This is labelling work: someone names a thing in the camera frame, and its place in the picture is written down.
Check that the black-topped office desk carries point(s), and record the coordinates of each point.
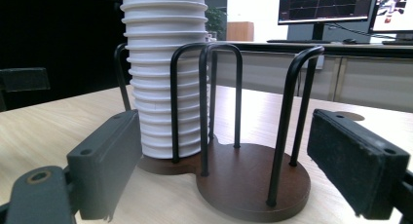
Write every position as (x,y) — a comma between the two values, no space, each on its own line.
(373,81)

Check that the black computer mouse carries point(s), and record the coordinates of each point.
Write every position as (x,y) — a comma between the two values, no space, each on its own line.
(350,41)

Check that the brown wooden box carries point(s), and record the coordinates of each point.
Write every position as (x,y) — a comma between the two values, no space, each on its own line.
(240,31)

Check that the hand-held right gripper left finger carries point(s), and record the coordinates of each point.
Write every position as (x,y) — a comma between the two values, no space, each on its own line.
(104,162)

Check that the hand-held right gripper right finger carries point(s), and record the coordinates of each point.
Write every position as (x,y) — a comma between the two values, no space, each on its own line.
(354,162)

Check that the stack of white paper cups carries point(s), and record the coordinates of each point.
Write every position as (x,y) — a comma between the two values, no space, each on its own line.
(162,71)

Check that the black chair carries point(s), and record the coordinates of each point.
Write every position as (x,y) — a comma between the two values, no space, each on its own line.
(24,79)

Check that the green potted plant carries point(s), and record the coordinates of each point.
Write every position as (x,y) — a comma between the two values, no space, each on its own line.
(216,21)

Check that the computer monitor with white screen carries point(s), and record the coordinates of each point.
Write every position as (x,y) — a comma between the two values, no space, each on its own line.
(394,13)

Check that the round table grommet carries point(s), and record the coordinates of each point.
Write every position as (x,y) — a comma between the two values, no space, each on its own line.
(350,116)

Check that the computer monitor with dark graph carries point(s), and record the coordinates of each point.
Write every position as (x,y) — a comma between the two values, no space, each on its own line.
(324,6)

